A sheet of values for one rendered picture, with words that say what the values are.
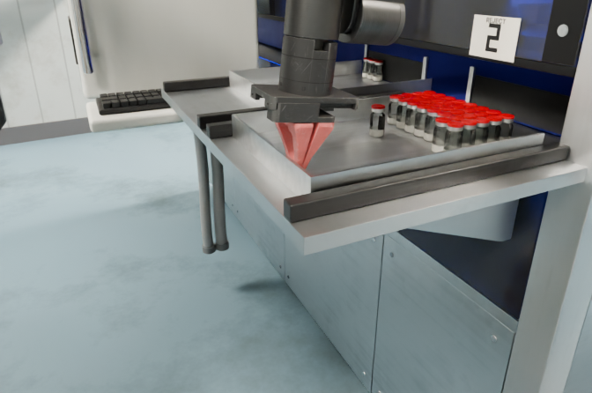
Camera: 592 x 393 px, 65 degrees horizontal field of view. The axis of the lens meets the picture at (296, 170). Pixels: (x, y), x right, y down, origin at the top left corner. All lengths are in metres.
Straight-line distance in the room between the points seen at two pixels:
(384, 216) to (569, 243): 0.33
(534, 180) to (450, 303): 0.40
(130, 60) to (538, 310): 1.10
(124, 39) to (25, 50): 2.49
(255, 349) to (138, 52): 0.97
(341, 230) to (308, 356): 1.15
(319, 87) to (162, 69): 0.93
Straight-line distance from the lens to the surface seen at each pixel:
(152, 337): 1.71
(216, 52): 1.40
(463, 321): 0.94
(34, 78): 3.84
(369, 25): 0.50
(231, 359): 1.58
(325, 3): 0.47
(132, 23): 1.35
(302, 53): 0.47
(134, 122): 1.15
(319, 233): 0.44
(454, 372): 1.02
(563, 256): 0.75
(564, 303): 0.78
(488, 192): 0.56
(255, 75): 1.06
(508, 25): 0.75
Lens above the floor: 1.10
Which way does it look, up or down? 22 degrees down
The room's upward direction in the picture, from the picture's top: straight up
